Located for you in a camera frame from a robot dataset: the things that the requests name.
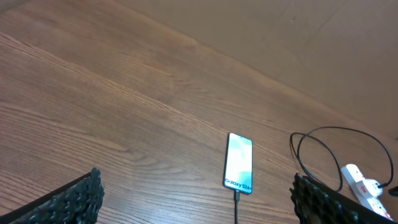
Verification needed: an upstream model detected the white charger plug adapter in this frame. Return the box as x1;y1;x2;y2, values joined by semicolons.
359;179;383;198

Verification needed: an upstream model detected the white power strip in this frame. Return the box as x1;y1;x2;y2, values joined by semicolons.
341;164;392;221

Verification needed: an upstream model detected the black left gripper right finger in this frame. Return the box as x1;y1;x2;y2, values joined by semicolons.
290;173;395;224

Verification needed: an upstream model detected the black USB charging cable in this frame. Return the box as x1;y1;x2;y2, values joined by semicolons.
233;126;395;224

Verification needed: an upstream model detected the blue Samsung Galaxy smartphone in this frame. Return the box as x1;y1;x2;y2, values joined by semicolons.
223;133;253;195

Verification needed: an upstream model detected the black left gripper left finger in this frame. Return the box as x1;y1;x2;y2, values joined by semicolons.
1;167;104;224

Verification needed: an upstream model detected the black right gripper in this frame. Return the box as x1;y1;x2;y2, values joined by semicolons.
388;186;398;197

